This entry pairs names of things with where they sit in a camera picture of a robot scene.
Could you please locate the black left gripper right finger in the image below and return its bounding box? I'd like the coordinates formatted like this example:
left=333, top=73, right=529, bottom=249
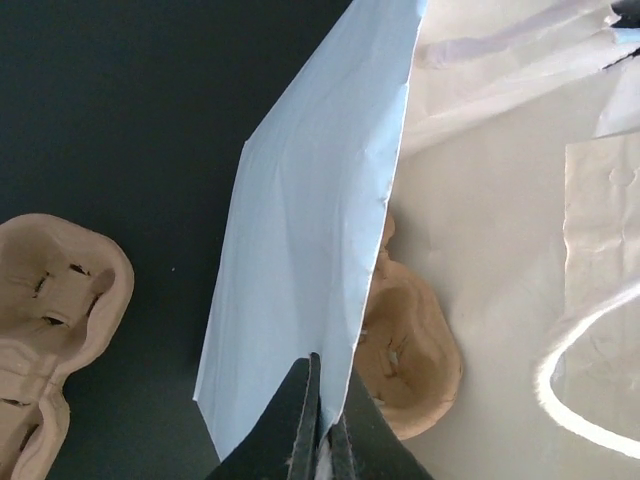
left=328, top=372, right=433, bottom=480

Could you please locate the single brown cup carrier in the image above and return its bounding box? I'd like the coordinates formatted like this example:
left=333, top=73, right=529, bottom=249
left=354, top=215, right=463, bottom=440

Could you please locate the light blue paper bag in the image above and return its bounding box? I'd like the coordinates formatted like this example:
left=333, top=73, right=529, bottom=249
left=194, top=1, right=639, bottom=479

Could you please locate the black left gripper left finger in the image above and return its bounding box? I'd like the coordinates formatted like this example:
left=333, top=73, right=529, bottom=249
left=209, top=353, right=320, bottom=480

